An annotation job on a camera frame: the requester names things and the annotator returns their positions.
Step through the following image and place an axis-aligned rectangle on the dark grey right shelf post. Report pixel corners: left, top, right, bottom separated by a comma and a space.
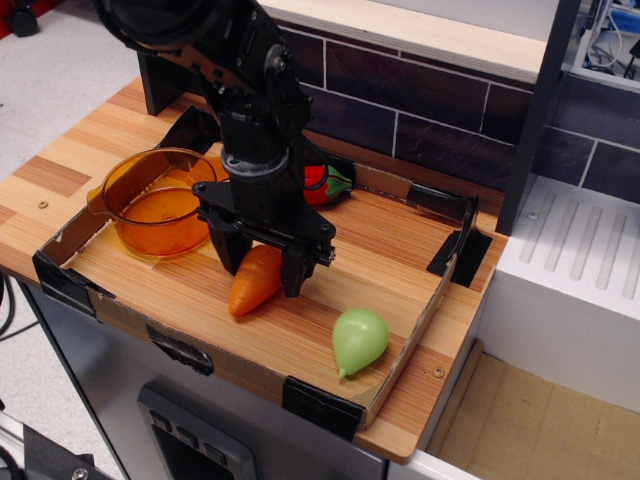
496, 0, 580, 236

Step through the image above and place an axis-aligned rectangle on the red plastic toy chili pepper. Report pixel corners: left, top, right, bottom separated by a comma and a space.
303, 165, 353, 206

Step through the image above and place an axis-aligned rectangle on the black cable on floor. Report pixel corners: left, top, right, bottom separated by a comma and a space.
0, 274, 40, 343

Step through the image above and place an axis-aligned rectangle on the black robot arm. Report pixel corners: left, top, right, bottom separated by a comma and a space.
94, 1, 336, 298

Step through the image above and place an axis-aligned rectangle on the orange transparent plastic pot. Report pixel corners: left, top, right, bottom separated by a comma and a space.
87, 147, 228, 257

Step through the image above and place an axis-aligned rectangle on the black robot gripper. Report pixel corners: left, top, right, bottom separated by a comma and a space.
192, 160, 336, 298

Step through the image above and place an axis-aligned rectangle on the dark grey left shelf post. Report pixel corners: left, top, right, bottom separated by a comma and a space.
137, 53, 202, 116

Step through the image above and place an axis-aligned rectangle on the white toy sink drainboard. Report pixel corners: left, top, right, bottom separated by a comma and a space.
478, 177, 639, 411

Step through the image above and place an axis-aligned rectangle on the green plastic toy pear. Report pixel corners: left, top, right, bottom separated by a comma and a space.
332, 308, 389, 379

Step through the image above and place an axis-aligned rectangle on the light wooden upper shelf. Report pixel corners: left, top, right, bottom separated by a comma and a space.
261, 0, 546, 84

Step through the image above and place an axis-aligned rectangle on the grey toy oven control panel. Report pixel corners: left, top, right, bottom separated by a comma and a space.
138, 386, 258, 480

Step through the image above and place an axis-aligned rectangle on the dark grey shelf post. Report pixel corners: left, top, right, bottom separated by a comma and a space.
137, 53, 202, 116
496, 0, 580, 236

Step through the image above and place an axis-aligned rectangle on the orange plastic toy carrot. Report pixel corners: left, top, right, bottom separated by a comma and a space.
229, 245, 282, 317

